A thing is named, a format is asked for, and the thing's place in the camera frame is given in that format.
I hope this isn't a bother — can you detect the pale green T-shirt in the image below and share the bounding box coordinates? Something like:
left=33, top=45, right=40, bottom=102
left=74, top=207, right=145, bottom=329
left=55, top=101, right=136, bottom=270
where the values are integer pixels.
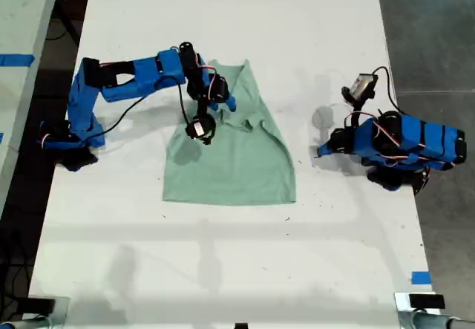
left=162, top=59, right=298, bottom=206

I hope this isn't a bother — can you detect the square blue tape piece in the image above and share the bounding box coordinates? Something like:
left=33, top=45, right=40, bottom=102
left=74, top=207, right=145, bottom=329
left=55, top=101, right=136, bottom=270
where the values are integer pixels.
left=410, top=270, right=433, bottom=286

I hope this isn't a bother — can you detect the metal clamp with black box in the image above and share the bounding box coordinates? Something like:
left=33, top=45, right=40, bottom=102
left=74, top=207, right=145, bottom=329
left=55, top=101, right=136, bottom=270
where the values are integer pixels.
left=393, top=292, right=447, bottom=314
left=26, top=296, right=71, bottom=319

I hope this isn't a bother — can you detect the long blue tape strip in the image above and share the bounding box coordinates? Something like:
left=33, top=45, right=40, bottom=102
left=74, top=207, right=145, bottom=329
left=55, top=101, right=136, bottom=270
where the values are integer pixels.
left=0, top=53, right=36, bottom=68

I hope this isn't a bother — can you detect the white side table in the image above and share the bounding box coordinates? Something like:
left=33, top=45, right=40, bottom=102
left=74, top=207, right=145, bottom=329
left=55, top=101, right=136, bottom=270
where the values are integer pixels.
left=0, top=0, right=63, bottom=206

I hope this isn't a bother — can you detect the grey metal pipe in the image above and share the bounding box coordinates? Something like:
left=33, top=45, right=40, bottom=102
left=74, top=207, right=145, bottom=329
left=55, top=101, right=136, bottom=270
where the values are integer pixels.
left=410, top=312, right=475, bottom=329

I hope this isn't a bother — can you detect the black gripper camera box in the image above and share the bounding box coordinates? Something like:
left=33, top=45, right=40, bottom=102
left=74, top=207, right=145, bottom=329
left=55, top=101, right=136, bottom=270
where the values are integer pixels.
left=184, top=114, right=217, bottom=146
left=341, top=72, right=380, bottom=106

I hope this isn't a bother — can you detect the black camera cable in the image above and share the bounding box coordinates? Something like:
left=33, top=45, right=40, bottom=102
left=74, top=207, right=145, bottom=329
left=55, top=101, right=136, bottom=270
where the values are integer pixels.
left=88, top=82, right=191, bottom=139
left=372, top=65, right=404, bottom=115

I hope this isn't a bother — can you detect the black floor cable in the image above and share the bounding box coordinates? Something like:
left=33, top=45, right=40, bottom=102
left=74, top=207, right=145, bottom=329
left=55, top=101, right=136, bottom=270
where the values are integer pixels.
left=45, top=7, right=81, bottom=45

